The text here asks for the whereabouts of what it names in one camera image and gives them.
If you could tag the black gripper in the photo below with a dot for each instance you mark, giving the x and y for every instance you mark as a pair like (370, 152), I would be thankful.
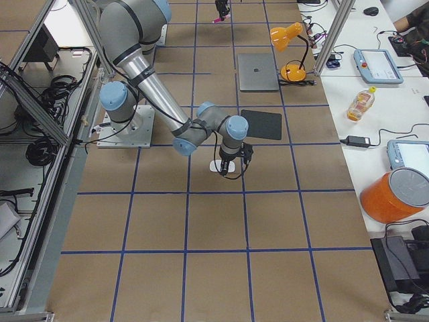
(227, 155)

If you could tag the white computer mouse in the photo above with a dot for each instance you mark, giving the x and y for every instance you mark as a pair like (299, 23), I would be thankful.
(215, 165)

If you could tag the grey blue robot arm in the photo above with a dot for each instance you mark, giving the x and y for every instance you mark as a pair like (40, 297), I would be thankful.
(128, 31)

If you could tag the pink pen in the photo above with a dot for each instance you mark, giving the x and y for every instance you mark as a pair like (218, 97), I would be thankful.
(220, 19)

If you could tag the black mousepad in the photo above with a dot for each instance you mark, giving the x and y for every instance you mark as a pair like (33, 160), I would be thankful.
(263, 125)

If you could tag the black mouse on desk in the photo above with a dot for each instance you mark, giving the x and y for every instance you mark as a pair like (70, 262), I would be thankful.
(371, 11)

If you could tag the silver closed laptop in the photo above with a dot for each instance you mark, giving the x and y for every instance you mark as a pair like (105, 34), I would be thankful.
(257, 73)

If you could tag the black power adapter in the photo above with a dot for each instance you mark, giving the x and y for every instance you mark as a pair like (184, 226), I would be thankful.
(357, 141)

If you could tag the yellow drink bottle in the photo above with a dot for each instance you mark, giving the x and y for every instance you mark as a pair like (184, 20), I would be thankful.
(361, 103)

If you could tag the upper blue teach pendant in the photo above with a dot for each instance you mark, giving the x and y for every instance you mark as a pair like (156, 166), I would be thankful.
(377, 67)

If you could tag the blue teach pendant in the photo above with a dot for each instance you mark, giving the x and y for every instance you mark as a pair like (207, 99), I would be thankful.
(377, 67)
(409, 154)

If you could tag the orange cylinder with grey lid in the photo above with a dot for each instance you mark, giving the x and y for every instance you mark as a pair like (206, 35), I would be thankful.
(397, 195)

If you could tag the lower blue teach pendant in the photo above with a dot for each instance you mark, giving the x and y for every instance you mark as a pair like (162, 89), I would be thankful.
(409, 154)

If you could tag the person in camouflage sleeve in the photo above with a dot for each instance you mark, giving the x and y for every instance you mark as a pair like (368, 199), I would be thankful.
(415, 24)

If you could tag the black box on table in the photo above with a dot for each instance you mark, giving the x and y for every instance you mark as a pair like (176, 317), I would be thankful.
(396, 265)

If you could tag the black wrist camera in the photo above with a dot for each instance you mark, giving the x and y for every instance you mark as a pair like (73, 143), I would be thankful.
(246, 152)

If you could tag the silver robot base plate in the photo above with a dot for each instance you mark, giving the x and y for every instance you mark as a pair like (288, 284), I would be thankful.
(137, 134)

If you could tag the aluminium frame post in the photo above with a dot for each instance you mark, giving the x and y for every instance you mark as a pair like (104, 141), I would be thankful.
(335, 29)

